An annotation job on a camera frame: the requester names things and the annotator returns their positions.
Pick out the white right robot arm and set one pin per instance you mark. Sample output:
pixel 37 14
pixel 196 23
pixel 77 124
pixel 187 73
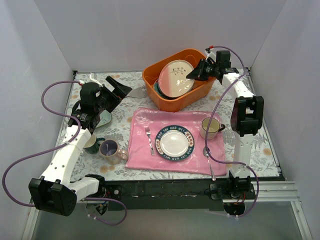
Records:
pixel 246 117

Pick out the green rectangular ceramic plate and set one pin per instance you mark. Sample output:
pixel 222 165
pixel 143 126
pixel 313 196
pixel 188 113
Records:
pixel 105 119

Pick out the pink bottom plate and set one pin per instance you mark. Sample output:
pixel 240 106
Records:
pixel 173 81

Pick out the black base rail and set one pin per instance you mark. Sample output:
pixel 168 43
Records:
pixel 224 195

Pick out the beige enamel mug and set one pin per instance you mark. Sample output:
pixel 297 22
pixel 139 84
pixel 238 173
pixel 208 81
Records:
pixel 211 128

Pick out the pink purple ceramic mug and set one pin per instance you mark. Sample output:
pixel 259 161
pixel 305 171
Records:
pixel 112 153

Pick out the silver fork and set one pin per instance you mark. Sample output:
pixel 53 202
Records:
pixel 148 133

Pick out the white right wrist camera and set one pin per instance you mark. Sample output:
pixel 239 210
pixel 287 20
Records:
pixel 210 53

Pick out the green rimmed white plate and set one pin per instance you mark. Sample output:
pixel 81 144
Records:
pixel 174 143

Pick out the dark green mug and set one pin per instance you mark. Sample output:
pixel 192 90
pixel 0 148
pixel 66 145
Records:
pixel 93 144

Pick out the pink satin placemat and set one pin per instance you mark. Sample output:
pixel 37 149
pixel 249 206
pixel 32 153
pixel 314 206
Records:
pixel 140 157

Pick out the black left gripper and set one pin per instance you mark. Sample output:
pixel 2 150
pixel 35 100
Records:
pixel 111 92

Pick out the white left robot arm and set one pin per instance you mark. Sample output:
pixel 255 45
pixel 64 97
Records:
pixel 67 155

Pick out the orange plastic bin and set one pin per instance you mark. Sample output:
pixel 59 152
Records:
pixel 200 90

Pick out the wooden handled metal spatula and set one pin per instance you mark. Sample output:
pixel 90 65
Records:
pixel 136 93

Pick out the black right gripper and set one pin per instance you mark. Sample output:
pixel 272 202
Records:
pixel 203 70

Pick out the silver spoon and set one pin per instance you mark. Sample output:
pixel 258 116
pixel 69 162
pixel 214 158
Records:
pixel 206 154

